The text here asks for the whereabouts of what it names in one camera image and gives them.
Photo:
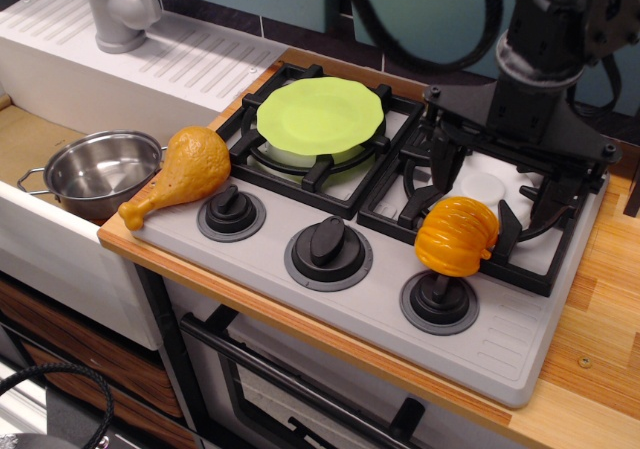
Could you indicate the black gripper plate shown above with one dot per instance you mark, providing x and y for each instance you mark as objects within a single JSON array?
[{"x": 535, "y": 132}]

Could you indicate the orange toy pumpkin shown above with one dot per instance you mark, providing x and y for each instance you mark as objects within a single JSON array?
[{"x": 456, "y": 236}]

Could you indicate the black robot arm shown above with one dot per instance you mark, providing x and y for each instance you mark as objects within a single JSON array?
[{"x": 545, "y": 49}]

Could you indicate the light green plate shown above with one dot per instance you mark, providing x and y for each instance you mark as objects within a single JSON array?
[{"x": 318, "y": 116}]

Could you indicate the small steel pot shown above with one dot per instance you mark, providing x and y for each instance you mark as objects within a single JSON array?
[{"x": 93, "y": 176}]

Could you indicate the white toy sink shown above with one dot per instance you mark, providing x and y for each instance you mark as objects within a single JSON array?
[{"x": 61, "y": 86}]

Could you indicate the black right burner grate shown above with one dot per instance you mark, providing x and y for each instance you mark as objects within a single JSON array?
[{"x": 532, "y": 261}]

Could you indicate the black burner grate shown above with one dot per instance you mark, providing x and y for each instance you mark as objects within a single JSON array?
[
  {"x": 532, "y": 261},
  {"x": 336, "y": 183}
]

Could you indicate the black right stove knob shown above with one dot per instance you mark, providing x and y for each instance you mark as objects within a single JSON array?
[{"x": 439, "y": 305}]

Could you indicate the black stove knob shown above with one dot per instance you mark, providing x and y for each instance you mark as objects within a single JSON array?
[
  {"x": 231, "y": 216},
  {"x": 439, "y": 305},
  {"x": 329, "y": 256}
]

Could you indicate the grey toy stove top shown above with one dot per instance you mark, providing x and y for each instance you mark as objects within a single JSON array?
[{"x": 499, "y": 356}]

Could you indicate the black left burner grate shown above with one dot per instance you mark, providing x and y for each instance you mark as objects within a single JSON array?
[{"x": 336, "y": 183}]

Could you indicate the black middle stove knob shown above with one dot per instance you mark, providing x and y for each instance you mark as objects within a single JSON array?
[{"x": 329, "y": 256}]

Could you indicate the black left stove knob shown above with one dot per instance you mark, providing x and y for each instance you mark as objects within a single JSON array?
[{"x": 231, "y": 216}]

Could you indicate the toy chicken drumstick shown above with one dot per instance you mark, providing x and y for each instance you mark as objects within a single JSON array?
[{"x": 197, "y": 163}]

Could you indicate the toy oven door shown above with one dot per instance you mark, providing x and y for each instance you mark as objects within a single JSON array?
[{"x": 296, "y": 396}]

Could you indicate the grey toy faucet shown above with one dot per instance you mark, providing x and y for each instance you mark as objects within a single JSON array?
[{"x": 121, "y": 24}]

